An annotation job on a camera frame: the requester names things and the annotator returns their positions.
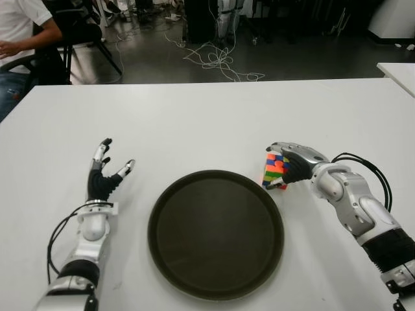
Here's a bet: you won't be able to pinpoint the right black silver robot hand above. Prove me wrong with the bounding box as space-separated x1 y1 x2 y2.
265 141 331 190

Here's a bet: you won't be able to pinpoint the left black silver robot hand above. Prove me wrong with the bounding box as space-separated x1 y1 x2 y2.
86 137 136 204

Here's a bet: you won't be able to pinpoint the multicoloured Rubik's cube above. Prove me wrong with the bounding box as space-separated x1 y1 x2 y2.
261 152 291 192

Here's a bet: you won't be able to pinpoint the dark brown round plate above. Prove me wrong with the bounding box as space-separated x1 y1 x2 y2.
147 169 285 301

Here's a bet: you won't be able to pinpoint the white side table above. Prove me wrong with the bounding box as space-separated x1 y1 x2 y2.
375 62 415 98

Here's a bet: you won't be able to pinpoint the black office chair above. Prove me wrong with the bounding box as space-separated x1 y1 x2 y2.
41 0 123 86

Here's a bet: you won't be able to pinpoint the white standing robot legs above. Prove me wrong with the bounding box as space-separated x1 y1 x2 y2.
217 0 239 41

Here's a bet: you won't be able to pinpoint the white box cabinet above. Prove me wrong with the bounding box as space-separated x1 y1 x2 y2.
368 0 415 45

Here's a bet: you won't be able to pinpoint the black cabinet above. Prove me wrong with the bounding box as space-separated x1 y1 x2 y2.
184 0 220 45

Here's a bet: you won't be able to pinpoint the person in white shirt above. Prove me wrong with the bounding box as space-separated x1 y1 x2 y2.
0 0 62 121

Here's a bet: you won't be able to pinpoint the left arm black cables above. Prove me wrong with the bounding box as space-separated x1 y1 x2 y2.
47 205 88 282

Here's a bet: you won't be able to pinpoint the arm black cables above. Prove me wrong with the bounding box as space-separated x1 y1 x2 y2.
331 152 393 213
47 205 88 282

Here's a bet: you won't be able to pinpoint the right arm black cables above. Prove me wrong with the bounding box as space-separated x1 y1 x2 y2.
331 152 393 213

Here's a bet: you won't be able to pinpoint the tangled white floor cable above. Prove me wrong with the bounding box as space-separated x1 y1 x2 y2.
163 30 266 82

